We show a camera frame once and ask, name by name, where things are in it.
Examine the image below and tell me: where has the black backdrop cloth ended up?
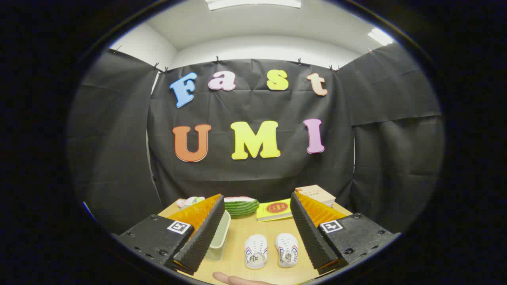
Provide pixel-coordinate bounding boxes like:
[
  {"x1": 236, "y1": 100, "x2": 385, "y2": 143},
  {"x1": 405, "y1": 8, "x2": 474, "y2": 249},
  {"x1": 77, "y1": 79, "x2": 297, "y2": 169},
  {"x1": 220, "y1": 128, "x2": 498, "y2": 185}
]
[{"x1": 67, "y1": 43, "x2": 445, "y2": 235}]

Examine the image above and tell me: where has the white striped shoe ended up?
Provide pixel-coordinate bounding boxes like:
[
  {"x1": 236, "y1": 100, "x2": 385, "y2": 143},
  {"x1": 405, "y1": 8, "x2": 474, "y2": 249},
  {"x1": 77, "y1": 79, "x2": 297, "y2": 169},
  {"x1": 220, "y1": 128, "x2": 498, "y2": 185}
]
[
  {"x1": 275, "y1": 233, "x2": 299, "y2": 268},
  {"x1": 244, "y1": 234, "x2": 269, "y2": 270}
]

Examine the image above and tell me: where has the pink and green plush toy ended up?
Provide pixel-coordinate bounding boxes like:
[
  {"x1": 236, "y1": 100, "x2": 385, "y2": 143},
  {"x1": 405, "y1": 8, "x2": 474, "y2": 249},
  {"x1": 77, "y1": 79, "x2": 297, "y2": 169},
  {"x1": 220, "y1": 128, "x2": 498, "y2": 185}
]
[{"x1": 176, "y1": 196, "x2": 206, "y2": 209}]

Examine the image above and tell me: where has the yellow book with red circle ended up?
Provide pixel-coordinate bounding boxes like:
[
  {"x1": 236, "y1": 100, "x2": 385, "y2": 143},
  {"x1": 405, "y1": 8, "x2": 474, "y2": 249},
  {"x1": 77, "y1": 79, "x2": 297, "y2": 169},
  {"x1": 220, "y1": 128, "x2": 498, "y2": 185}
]
[{"x1": 256, "y1": 199, "x2": 294, "y2": 222}]

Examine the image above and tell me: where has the ceiling light panel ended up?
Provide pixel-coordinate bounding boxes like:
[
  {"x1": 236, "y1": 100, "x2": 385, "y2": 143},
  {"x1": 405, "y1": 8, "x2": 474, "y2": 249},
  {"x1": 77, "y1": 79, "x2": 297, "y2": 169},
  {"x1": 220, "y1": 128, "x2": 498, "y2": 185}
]
[
  {"x1": 205, "y1": 0, "x2": 302, "y2": 11},
  {"x1": 367, "y1": 27, "x2": 394, "y2": 46}
]

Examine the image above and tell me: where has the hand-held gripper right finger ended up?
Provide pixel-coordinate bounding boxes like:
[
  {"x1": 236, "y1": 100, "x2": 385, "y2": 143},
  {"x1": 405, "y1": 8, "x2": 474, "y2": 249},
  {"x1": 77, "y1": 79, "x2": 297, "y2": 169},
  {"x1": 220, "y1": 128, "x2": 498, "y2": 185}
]
[{"x1": 290, "y1": 192, "x2": 401, "y2": 276}]

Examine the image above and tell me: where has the cream fabric storage box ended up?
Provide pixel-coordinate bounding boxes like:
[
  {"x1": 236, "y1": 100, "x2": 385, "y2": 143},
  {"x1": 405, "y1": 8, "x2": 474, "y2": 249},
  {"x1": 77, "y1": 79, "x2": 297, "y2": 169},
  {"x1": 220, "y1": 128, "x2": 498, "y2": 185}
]
[{"x1": 204, "y1": 210, "x2": 231, "y2": 262}]

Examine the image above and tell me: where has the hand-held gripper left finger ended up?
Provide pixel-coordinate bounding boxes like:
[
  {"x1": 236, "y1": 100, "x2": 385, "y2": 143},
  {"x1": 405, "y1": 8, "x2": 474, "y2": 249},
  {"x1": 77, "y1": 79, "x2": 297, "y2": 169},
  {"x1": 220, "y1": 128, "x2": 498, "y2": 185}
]
[{"x1": 118, "y1": 194, "x2": 225, "y2": 276}]

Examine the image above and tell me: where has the watermelon slice plush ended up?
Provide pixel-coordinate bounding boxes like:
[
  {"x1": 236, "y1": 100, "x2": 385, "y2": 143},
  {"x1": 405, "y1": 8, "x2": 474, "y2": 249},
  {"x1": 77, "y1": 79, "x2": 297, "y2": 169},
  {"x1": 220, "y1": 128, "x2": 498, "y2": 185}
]
[{"x1": 224, "y1": 197, "x2": 260, "y2": 218}]

